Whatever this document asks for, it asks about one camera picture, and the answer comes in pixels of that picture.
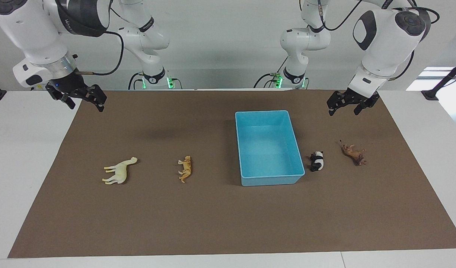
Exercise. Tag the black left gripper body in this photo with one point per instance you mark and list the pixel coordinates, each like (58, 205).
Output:
(358, 96)

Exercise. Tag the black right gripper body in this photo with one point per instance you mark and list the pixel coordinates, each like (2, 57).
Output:
(69, 87)

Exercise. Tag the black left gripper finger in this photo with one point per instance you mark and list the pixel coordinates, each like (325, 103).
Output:
(335, 99)
(363, 107)

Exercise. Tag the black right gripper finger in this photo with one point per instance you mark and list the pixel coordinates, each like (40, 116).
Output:
(66, 99)
(97, 96)

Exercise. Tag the brown lion toy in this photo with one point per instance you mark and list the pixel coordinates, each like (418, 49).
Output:
(356, 154)

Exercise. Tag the black white panda toy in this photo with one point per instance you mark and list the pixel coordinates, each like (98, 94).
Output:
(318, 162)

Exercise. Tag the cream white horse toy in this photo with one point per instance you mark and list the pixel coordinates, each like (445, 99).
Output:
(120, 173)

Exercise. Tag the orange tiger toy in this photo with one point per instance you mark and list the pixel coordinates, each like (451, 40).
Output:
(187, 169)

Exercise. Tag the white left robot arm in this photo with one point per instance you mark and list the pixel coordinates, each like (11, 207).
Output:
(384, 44)

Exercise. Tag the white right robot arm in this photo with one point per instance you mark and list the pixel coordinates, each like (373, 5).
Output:
(34, 33)

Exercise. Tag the light blue storage box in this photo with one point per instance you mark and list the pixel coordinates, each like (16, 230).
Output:
(267, 149)

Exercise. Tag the black angled stand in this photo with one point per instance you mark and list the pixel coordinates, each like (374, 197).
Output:
(442, 80)

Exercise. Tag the brown table mat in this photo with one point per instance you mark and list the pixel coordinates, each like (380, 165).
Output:
(213, 216)

